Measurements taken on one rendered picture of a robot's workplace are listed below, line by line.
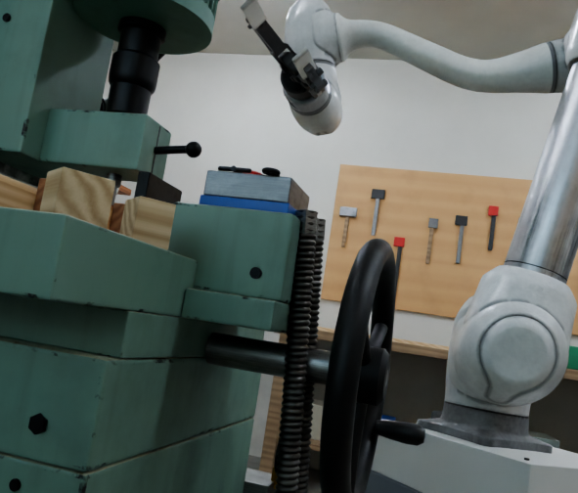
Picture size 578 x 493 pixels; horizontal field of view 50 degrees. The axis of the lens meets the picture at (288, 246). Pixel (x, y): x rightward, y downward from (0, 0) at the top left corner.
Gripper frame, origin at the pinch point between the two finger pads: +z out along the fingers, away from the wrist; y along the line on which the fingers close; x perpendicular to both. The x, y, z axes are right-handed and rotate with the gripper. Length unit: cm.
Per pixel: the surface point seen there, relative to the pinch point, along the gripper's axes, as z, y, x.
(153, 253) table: 41, -34, -28
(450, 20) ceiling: -250, 82, 113
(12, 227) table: 55, -31, -31
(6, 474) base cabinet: 46, -41, -47
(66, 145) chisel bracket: 27.3, -8.5, -31.8
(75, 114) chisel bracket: 27.3, -6.4, -28.5
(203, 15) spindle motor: 25.0, -7.1, -8.7
